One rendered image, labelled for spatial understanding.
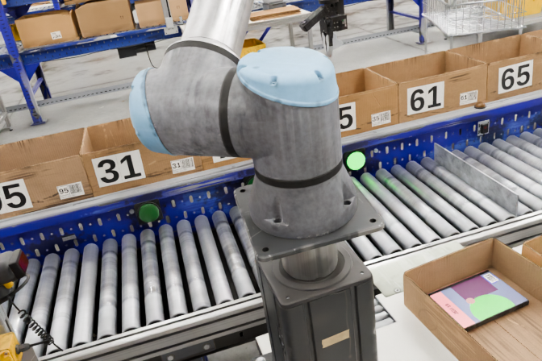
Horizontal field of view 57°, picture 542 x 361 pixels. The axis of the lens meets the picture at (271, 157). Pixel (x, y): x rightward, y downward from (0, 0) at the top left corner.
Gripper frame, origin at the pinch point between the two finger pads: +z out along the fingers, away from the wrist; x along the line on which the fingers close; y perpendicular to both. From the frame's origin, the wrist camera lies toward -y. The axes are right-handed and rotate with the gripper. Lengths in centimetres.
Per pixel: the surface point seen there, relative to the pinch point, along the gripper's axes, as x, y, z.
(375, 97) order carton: -10.5, 13.1, 17.2
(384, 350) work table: -98, -32, 43
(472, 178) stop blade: -43, 32, 43
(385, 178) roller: -25, 8, 44
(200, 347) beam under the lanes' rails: -68, -72, 53
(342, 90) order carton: 18.3, 12.1, 22.4
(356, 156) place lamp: -18.2, 0.0, 35.6
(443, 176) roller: -33, 27, 45
